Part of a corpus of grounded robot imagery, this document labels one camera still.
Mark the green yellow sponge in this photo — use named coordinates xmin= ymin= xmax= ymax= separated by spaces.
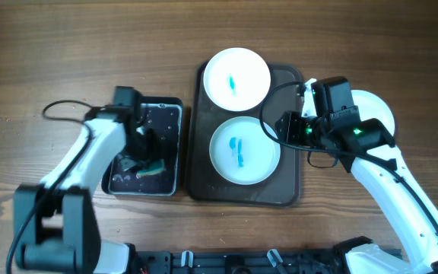
xmin=136 ymin=159 xmax=166 ymax=179

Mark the white plate front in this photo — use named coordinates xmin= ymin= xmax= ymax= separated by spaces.
xmin=300 ymin=78 xmax=396 ymax=145

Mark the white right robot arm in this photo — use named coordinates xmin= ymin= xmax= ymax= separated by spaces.
xmin=275 ymin=111 xmax=438 ymax=273

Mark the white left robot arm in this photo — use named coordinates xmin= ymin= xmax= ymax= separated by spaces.
xmin=5 ymin=104 xmax=157 ymax=273

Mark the black metal water tray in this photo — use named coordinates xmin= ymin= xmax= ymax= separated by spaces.
xmin=101 ymin=97 xmax=183 ymax=196

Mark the dark brown serving tray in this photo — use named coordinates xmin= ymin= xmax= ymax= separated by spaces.
xmin=185 ymin=64 xmax=303 ymax=207

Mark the white plate blue stain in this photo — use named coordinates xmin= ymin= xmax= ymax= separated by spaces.
xmin=203 ymin=48 xmax=271 ymax=112

